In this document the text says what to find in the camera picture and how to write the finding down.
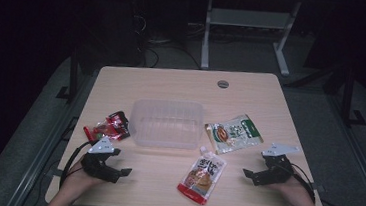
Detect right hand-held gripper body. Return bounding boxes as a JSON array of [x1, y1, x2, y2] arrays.
[[250, 140, 302, 190]]

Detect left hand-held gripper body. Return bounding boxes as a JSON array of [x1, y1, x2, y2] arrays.
[[78, 134, 124, 185]]

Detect red snack packet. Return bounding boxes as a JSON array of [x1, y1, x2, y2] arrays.
[[81, 108, 133, 146]]

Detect red and white spout pouch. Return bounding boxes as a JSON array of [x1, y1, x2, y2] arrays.
[[175, 143, 229, 206]]

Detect clear plastic container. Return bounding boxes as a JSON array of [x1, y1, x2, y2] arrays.
[[126, 95, 207, 152]]

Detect person's left hand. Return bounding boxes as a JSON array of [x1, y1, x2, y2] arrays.
[[59, 154, 109, 199]]

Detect person's right hand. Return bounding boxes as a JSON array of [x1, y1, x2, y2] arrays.
[[267, 173, 315, 206]]

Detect green and white food packet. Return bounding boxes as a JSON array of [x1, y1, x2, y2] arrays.
[[202, 110, 267, 159]]

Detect grey tape piece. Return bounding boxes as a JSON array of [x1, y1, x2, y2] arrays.
[[44, 166, 66, 179], [310, 182, 327, 194]]

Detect grey table grommet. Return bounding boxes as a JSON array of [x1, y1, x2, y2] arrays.
[[216, 79, 230, 90]]

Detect black metal stand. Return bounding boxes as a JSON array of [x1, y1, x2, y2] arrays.
[[55, 42, 84, 104], [336, 63, 366, 129]]

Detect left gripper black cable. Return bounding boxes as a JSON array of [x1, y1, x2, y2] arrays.
[[58, 138, 92, 191]]

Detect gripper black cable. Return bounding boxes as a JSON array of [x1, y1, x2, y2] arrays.
[[58, 138, 92, 191], [286, 163, 320, 205]]

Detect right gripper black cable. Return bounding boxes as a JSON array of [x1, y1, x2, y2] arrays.
[[286, 163, 320, 205]]

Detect grey metal rail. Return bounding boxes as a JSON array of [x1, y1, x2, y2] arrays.
[[4, 109, 82, 206], [314, 91, 366, 206]]

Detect black background cables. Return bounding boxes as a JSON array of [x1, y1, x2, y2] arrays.
[[128, 12, 206, 72]]

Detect white desk frame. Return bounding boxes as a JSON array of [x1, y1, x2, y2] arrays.
[[199, 0, 303, 78]]

